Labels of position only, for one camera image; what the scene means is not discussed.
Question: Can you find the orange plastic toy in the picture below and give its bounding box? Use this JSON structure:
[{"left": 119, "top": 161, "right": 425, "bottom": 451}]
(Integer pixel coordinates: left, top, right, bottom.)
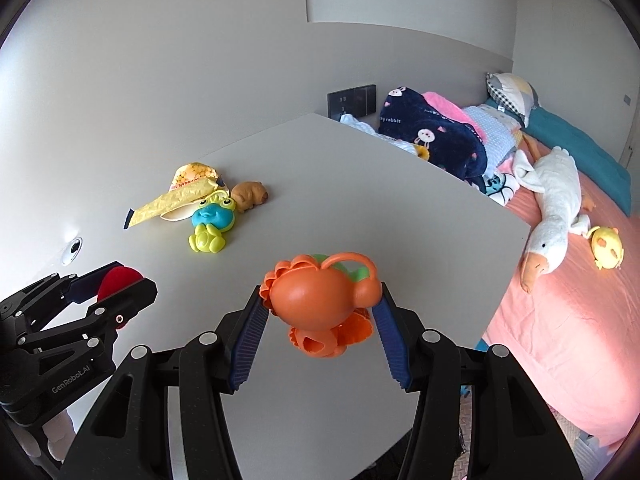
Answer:
[{"left": 260, "top": 251, "right": 383, "bottom": 359}]

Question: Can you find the bed with pink sheet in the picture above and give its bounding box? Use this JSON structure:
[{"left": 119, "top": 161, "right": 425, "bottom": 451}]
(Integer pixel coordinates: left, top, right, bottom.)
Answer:
[{"left": 482, "top": 130, "right": 640, "bottom": 453}]

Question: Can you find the long yellow snack packet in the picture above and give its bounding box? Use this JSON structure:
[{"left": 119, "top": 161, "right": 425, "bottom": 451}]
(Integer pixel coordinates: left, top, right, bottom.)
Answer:
[{"left": 121, "top": 180, "right": 221, "bottom": 230}]

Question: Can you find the brown squishy toy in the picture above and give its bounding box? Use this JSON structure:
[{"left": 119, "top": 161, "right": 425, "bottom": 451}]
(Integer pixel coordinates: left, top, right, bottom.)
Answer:
[{"left": 230, "top": 180, "right": 270, "bottom": 213}]

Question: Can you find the pink folded blanket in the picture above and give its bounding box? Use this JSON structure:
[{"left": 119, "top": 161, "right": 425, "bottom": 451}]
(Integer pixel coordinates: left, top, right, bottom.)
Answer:
[{"left": 422, "top": 91, "right": 483, "bottom": 141}]

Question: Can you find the red round toy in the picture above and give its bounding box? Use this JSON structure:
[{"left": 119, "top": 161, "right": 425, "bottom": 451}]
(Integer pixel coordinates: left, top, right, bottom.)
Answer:
[{"left": 96, "top": 266, "right": 145, "bottom": 306}]

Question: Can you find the checkered patchwork pillow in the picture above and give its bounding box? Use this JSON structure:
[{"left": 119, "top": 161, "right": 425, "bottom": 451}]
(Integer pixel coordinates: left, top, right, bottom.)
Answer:
[{"left": 486, "top": 72, "right": 542, "bottom": 128}]

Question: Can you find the blue and green frog toy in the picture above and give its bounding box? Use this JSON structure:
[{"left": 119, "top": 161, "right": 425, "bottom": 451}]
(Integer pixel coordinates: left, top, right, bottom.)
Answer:
[{"left": 188, "top": 191, "right": 237, "bottom": 253}]

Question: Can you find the navy printed blanket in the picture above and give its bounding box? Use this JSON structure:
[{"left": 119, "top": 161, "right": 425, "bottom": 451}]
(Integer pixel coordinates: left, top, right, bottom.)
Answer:
[{"left": 377, "top": 86, "right": 488, "bottom": 183}]

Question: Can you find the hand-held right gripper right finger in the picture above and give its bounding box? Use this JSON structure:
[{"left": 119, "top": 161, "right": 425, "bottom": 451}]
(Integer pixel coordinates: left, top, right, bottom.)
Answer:
[{"left": 374, "top": 282, "right": 583, "bottom": 480}]

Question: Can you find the dark wall socket panel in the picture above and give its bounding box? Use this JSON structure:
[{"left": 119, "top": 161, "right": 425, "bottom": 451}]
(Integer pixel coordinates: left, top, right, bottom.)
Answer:
[{"left": 327, "top": 84, "right": 377, "bottom": 120}]

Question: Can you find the yellow printed snack packet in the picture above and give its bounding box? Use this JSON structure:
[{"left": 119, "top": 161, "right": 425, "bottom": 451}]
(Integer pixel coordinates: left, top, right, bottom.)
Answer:
[{"left": 167, "top": 161, "right": 231, "bottom": 196}]

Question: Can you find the person's left hand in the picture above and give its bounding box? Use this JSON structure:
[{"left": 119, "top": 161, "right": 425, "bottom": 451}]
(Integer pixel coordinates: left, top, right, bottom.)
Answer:
[{"left": 15, "top": 402, "right": 78, "bottom": 466}]

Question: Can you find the round metal grommet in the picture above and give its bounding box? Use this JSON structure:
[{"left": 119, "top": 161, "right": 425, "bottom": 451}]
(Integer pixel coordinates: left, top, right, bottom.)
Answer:
[{"left": 62, "top": 236, "right": 85, "bottom": 266}]

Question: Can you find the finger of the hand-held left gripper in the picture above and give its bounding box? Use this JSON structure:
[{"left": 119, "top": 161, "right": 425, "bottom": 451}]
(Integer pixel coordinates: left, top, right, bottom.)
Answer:
[
  {"left": 17, "top": 277, "right": 159, "bottom": 361},
  {"left": 0, "top": 260, "right": 126, "bottom": 333}
]

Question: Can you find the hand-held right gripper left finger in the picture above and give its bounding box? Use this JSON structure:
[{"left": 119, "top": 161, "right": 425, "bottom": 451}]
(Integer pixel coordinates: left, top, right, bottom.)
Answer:
[{"left": 59, "top": 285, "right": 271, "bottom": 480}]

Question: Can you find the yellow chick plush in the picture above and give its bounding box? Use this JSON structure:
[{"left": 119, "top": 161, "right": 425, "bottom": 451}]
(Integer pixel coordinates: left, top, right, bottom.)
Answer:
[{"left": 590, "top": 226, "right": 626, "bottom": 272}]

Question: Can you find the teal pillow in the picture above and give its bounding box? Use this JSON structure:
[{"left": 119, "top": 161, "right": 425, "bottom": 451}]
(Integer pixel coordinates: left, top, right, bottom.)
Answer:
[{"left": 522, "top": 107, "right": 632, "bottom": 216}]

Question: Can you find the white and pale blue cloth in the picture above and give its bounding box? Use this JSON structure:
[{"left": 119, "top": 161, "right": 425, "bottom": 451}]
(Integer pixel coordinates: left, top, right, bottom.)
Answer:
[{"left": 339, "top": 114, "right": 431, "bottom": 161}]

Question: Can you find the light blue folded blanket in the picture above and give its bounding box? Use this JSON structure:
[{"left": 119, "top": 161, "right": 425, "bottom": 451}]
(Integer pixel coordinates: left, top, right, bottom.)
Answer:
[{"left": 462, "top": 104, "right": 523, "bottom": 171}]

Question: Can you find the white cartoon print cloth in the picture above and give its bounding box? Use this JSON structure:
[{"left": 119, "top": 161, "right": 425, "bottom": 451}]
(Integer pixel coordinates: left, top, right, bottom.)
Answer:
[{"left": 482, "top": 170, "right": 521, "bottom": 206}]

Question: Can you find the white goose plush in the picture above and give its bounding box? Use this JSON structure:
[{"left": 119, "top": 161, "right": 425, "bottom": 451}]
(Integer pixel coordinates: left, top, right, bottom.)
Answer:
[{"left": 512, "top": 146, "right": 596, "bottom": 293}]

